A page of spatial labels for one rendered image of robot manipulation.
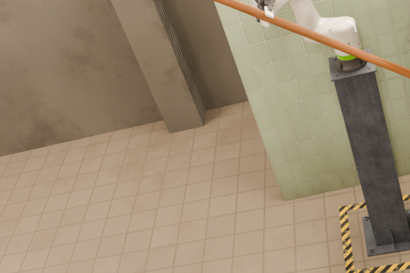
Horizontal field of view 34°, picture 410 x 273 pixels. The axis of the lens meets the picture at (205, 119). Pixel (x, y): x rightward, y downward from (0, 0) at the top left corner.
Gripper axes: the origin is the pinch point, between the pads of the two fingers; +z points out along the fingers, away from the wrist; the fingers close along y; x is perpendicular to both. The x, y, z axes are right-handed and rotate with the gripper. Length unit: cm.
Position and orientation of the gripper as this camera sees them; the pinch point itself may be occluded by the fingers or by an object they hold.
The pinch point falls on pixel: (266, 16)
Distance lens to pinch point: 240.2
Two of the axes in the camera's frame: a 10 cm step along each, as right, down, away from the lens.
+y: -3.8, 7.5, 5.3
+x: -9.2, -3.2, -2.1
